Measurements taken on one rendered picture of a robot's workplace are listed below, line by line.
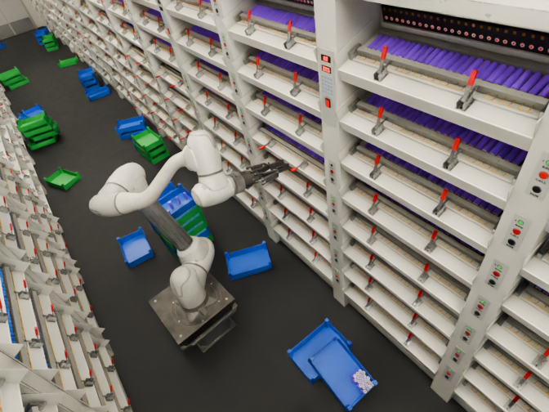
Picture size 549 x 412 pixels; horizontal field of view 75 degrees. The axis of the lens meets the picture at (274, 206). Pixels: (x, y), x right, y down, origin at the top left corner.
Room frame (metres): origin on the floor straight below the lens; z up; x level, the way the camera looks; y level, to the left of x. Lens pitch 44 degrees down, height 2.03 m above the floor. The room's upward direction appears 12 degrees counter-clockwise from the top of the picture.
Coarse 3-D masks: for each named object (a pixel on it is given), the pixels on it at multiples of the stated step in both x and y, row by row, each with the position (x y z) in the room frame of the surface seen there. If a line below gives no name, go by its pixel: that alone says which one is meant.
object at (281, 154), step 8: (256, 128) 1.74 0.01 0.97; (256, 136) 1.72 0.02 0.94; (264, 136) 1.69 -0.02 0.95; (264, 144) 1.63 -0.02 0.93; (272, 152) 1.57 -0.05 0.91; (280, 152) 1.52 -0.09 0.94; (288, 160) 1.44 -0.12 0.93; (296, 160) 1.42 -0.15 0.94; (312, 168) 1.33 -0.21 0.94; (312, 176) 1.29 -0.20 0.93; (320, 176) 1.27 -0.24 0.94; (320, 184) 1.23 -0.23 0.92
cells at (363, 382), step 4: (356, 372) 0.69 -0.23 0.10; (360, 372) 0.69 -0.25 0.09; (364, 372) 0.69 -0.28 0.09; (352, 376) 0.68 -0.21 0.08; (356, 376) 0.67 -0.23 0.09; (360, 376) 0.67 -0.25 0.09; (364, 376) 0.67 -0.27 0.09; (352, 380) 0.67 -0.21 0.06; (356, 380) 0.66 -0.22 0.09; (360, 380) 0.65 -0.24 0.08; (364, 380) 0.65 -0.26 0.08; (368, 380) 0.65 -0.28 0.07; (356, 384) 0.66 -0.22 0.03; (360, 384) 0.64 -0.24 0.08; (364, 384) 0.63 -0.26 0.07; (368, 384) 0.63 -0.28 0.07; (372, 384) 0.63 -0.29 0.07; (360, 388) 0.63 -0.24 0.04; (364, 388) 0.62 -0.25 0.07; (368, 388) 0.61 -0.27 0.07; (360, 392) 0.62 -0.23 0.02; (364, 392) 0.60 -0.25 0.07
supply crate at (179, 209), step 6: (180, 186) 2.03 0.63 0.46; (174, 192) 2.01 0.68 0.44; (180, 192) 2.04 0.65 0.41; (186, 192) 2.00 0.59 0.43; (162, 198) 1.96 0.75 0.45; (168, 198) 1.98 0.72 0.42; (174, 198) 1.99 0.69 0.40; (180, 198) 1.98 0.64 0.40; (192, 198) 1.95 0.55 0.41; (162, 204) 1.95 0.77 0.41; (168, 204) 1.93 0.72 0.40; (174, 204) 1.92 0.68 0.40; (180, 204) 1.91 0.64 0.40; (186, 204) 1.84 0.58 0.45; (192, 204) 1.87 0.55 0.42; (174, 210) 1.86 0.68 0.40; (180, 210) 1.81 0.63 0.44; (186, 210) 1.83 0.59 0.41; (174, 216) 1.78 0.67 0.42
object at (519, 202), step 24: (528, 168) 0.57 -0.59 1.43; (504, 216) 0.58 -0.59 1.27; (528, 216) 0.53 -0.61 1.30; (528, 240) 0.51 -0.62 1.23; (480, 288) 0.56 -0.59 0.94; (504, 288) 0.51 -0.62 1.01; (456, 336) 0.57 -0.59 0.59; (480, 336) 0.51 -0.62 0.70; (432, 384) 0.58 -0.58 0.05; (456, 384) 0.50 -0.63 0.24
